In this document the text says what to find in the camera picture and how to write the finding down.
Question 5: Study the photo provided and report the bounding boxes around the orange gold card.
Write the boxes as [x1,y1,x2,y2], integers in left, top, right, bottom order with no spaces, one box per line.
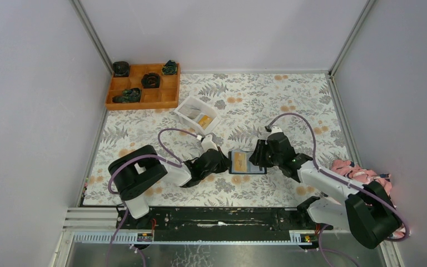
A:
[232,151,247,173]

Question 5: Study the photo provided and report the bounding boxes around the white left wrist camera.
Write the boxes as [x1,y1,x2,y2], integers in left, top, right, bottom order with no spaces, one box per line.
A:
[196,133,219,152]

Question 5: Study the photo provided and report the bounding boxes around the black red rolled item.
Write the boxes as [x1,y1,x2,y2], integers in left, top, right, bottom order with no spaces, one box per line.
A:
[141,72,161,88]

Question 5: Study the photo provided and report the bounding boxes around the orange card in box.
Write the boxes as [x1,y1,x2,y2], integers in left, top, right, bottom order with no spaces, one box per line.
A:
[197,115,213,130]

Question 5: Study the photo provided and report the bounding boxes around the dark green rolled item front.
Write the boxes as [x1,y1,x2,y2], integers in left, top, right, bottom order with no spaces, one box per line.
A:
[112,87,141,103]

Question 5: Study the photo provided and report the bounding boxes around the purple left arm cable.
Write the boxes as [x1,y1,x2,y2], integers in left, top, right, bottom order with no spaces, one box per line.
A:
[105,127,203,267]

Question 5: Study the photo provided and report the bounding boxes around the floral paper table mat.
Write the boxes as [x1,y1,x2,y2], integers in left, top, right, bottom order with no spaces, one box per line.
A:
[82,73,349,207]

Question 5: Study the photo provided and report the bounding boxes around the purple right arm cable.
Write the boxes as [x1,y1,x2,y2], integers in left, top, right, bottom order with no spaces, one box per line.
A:
[265,112,410,267]

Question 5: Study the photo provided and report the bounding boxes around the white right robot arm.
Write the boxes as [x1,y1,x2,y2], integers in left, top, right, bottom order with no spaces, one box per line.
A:
[249,132,403,249]

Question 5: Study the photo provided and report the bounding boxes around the orange compartment tray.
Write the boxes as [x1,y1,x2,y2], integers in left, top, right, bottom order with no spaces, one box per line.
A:
[105,62,181,111]

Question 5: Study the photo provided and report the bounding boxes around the dark green rolled item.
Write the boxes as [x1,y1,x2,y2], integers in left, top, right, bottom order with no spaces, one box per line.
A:
[162,60,178,76]
[112,87,141,103]

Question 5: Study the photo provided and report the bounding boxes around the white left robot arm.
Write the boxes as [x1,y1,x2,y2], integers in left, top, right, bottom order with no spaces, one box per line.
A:
[107,145,231,229]

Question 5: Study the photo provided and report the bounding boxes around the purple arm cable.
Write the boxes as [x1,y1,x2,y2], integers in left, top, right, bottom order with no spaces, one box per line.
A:
[105,127,203,267]
[265,112,410,267]

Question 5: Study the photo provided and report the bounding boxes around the white plastic card box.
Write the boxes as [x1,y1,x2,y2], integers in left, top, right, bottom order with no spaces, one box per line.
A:
[174,96,221,135]

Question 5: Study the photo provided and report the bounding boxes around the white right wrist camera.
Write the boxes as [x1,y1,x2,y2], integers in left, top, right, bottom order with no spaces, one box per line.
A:
[265,125,283,135]

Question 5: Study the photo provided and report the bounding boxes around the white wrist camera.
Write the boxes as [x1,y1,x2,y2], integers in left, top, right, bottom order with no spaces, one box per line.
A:
[196,133,219,152]
[265,125,283,135]

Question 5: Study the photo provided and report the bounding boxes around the slotted white cable duct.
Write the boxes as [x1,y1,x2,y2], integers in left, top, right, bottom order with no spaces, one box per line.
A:
[73,230,314,246]

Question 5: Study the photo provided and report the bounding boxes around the black metal base rail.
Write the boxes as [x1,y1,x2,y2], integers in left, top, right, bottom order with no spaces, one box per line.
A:
[116,206,323,239]

